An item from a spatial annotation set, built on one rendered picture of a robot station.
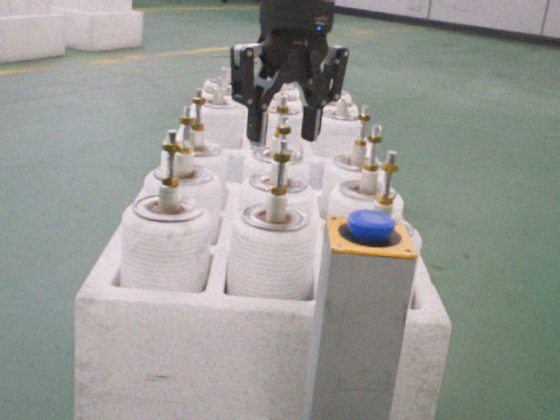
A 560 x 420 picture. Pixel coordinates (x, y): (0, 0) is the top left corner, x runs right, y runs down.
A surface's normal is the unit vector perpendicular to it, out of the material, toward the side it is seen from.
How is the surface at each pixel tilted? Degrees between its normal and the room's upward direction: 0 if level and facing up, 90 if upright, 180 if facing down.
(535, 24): 90
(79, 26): 90
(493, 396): 0
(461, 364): 0
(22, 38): 90
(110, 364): 90
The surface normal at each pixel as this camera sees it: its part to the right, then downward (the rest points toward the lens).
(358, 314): 0.05, 0.29
